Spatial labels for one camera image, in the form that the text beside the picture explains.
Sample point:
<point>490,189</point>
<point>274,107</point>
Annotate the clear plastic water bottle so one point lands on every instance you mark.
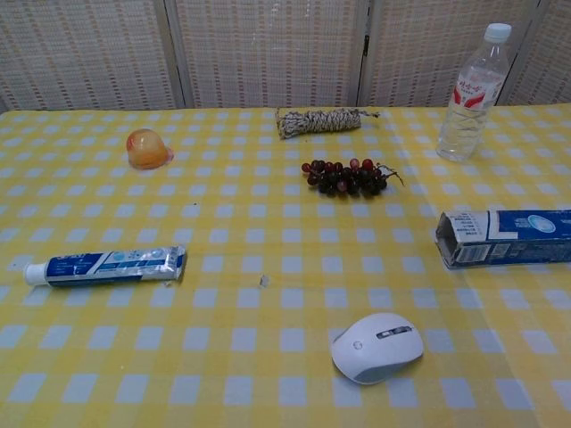
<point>468,116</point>

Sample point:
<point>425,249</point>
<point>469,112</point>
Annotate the yellow white checked tablecloth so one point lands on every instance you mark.
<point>223,356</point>

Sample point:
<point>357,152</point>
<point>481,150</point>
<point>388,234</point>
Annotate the woven folding screen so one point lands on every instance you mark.
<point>267,53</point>

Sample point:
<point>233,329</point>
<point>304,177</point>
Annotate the dark red grape bunch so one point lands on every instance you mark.
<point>348,178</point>

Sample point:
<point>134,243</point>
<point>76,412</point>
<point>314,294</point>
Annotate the orange fruit jelly cup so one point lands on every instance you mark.
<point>145,151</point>

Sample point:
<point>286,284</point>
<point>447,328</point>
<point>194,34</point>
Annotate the white computer mouse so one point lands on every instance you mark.
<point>370,352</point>

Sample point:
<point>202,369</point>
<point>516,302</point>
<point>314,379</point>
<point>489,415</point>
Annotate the white squeeze tube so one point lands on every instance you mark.
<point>89,267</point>

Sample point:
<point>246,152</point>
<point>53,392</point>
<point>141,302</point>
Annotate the blue white toothpaste box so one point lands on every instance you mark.
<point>513,236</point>

